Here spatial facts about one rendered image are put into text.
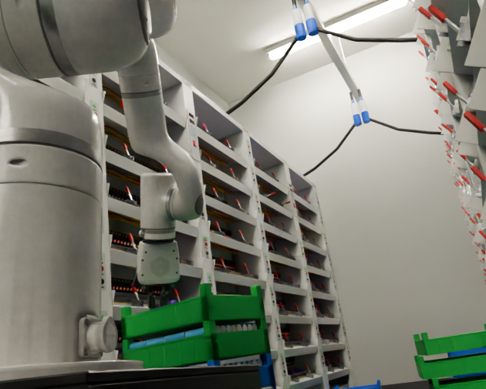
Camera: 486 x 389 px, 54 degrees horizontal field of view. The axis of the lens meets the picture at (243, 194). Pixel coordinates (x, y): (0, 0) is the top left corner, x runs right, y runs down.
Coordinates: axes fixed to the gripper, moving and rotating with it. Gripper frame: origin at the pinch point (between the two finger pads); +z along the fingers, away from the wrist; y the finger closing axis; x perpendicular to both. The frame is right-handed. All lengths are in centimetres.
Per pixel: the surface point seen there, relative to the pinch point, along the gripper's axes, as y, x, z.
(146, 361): -3.6, -5.9, 12.0
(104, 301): -8.9, 40.9, 10.5
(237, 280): 63, 109, 26
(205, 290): 6.9, -17.1, -6.7
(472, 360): 115, 10, 35
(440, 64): 64, -22, -59
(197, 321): 5.3, -17.1, -0.1
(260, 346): 20.9, -15.3, 8.2
